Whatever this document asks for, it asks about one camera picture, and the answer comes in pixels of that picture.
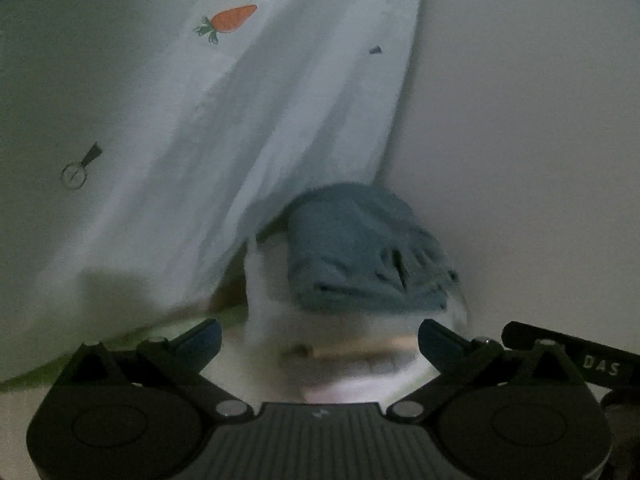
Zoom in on black strap with white letters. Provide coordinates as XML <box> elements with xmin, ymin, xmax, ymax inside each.
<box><xmin>501</xmin><ymin>320</ymin><xmax>640</xmax><ymax>401</ymax></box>

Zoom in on blue denim jeans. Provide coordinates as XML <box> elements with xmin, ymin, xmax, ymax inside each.
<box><xmin>284</xmin><ymin>182</ymin><xmax>461</xmax><ymax>314</ymax></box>

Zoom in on white folded garment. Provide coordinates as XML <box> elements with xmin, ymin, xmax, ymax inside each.
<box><xmin>244</xmin><ymin>236</ymin><xmax>469</xmax><ymax>405</ymax></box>

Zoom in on pale green fabric storage bag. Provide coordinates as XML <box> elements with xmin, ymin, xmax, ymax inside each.
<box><xmin>1</xmin><ymin>0</ymin><xmax>420</xmax><ymax>380</ymax></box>

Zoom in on green grid cutting mat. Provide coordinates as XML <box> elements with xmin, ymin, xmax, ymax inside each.
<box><xmin>1</xmin><ymin>304</ymin><xmax>247</xmax><ymax>394</ymax></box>

